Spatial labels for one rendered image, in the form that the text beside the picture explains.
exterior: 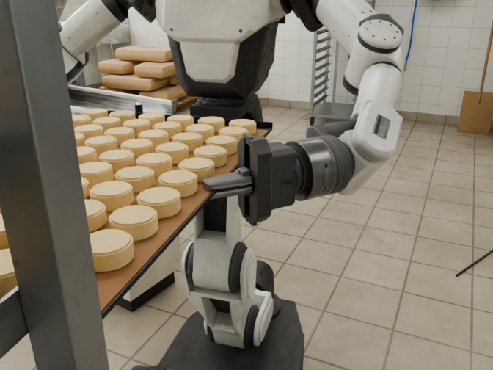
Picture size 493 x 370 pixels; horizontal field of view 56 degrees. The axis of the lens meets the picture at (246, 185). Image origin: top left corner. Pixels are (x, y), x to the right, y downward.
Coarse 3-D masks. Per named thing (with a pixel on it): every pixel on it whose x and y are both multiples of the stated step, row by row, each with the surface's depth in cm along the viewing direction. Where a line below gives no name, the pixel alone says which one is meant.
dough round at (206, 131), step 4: (196, 124) 82; (200, 124) 82; (204, 124) 82; (188, 128) 79; (192, 128) 79; (196, 128) 79; (200, 128) 79; (204, 128) 79; (208, 128) 79; (212, 128) 80; (196, 132) 78; (200, 132) 78; (204, 132) 78; (208, 132) 79; (212, 132) 80; (204, 136) 79; (208, 136) 79; (212, 136) 80; (204, 140) 79
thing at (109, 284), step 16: (208, 192) 59; (192, 208) 54; (160, 224) 51; (176, 224) 51; (144, 240) 47; (160, 240) 47; (144, 256) 44; (96, 272) 42; (112, 272) 42; (128, 272) 42; (112, 288) 40
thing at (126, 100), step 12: (72, 96) 223; (84, 96) 218; (96, 96) 213; (108, 96) 208; (120, 96) 204; (132, 96) 200; (144, 96) 199; (132, 108) 202; (144, 108) 198; (156, 108) 194; (168, 108) 190
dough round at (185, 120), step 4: (172, 116) 88; (176, 116) 88; (180, 116) 88; (184, 116) 88; (188, 116) 88; (168, 120) 86; (172, 120) 85; (176, 120) 85; (180, 120) 85; (184, 120) 85; (188, 120) 85; (192, 120) 86; (180, 124) 85; (184, 124) 85; (188, 124) 85; (192, 124) 86; (184, 128) 85
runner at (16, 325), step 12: (0, 300) 24; (12, 300) 25; (0, 312) 24; (12, 312) 25; (0, 324) 24; (12, 324) 25; (24, 324) 26; (0, 336) 24; (12, 336) 25; (24, 336) 26; (0, 348) 24
